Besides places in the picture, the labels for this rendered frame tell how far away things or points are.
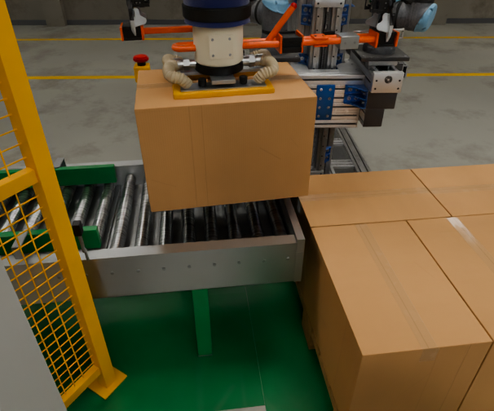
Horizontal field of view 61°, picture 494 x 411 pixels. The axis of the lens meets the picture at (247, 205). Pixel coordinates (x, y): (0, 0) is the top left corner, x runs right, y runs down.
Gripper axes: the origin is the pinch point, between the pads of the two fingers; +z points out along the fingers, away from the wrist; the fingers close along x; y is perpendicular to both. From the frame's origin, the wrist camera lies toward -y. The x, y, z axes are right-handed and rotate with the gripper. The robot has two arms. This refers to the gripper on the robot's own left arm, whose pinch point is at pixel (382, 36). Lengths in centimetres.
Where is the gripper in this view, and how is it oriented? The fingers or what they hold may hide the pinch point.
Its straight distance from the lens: 173.5
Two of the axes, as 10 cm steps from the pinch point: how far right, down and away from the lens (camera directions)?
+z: 0.0, 8.3, 5.6
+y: -9.8, 1.0, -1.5
